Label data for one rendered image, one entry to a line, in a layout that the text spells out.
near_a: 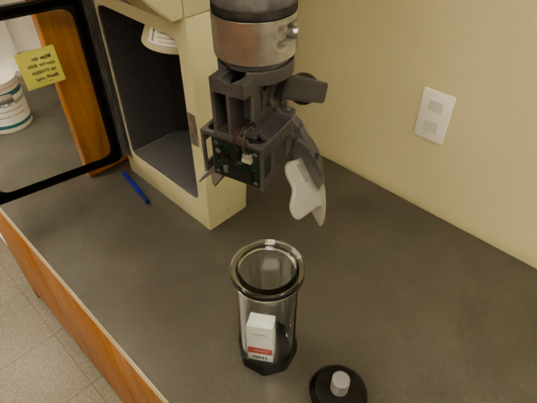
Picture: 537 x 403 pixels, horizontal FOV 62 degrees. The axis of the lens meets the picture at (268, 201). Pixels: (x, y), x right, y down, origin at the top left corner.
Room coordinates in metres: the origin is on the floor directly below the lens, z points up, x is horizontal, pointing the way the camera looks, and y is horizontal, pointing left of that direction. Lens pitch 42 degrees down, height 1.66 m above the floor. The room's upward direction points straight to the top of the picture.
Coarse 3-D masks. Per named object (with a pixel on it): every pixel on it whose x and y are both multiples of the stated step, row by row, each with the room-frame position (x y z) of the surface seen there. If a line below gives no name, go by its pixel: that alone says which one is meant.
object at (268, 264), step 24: (264, 240) 0.47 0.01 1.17; (240, 264) 0.43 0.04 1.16; (264, 264) 0.46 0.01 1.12; (288, 264) 0.44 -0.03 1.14; (240, 288) 0.38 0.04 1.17; (264, 288) 0.46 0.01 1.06; (288, 288) 0.38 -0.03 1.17; (240, 312) 0.40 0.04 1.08; (264, 312) 0.37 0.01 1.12; (288, 312) 0.39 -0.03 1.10; (264, 336) 0.37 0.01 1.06; (288, 336) 0.39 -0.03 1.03; (264, 360) 0.37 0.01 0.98
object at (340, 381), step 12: (324, 372) 0.36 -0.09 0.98; (336, 372) 0.34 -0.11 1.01; (348, 372) 0.36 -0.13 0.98; (312, 384) 0.34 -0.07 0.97; (324, 384) 0.34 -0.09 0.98; (336, 384) 0.32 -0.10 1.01; (348, 384) 0.32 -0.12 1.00; (360, 384) 0.34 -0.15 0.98; (312, 396) 0.32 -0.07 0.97; (324, 396) 0.32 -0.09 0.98; (336, 396) 0.32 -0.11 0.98; (348, 396) 0.32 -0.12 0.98; (360, 396) 0.32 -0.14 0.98
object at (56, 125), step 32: (32, 0) 0.86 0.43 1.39; (0, 32) 0.82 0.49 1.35; (32, 32) 0.85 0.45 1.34; (64, 32) 0.88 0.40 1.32; (0, 64) 0.81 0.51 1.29; (32, 64) 0.84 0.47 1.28; (64, 64) 0.87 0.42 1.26; (0, 96) 0.79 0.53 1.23; (32, 96) 0.83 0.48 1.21; (64, 96) 0.86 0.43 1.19; (0, 128) 0.78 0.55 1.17; (32, 128) 0.81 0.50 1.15; (64, 128) 0.85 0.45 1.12; (96, 128) 0.89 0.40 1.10; (0, 160) 0.76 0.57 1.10; (32, 160) 0.80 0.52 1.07; (64, 160) 0.83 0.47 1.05; (96, 160) 0.87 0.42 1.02
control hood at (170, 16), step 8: (128, 0) 0.73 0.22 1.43; (136, 0) 0.69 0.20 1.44; (144, 0) 0.67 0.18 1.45; (152, 0) 0.67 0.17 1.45; (160, 0) 0.68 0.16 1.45; (168, 0) 0.69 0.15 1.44; (176, 0) 0.70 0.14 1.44; (144, 8) 0.72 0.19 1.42; (152, 8) 0.68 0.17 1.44; (160, 8) 0.68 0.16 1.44; (168, 8) 0.69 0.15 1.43; (176, 8) 0.70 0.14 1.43; (160, 16) 0.70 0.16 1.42; (168, 16) 0.69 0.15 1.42; (176, 16) 0.70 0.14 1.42
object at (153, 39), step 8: (144, 32) 0.85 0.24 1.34; (152, 32) 0.82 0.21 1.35; (160, 32) 0.81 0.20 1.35; (144, 40) 0.84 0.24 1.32; (152, 40) 0.82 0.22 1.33; (160, 40) 0.81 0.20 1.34; (168, 40) 0.80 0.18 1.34; (152, 48) 0.81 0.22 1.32; (160, 48) 0.80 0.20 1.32; (168, 48) 0.80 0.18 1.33; (176, 48) 0.80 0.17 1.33
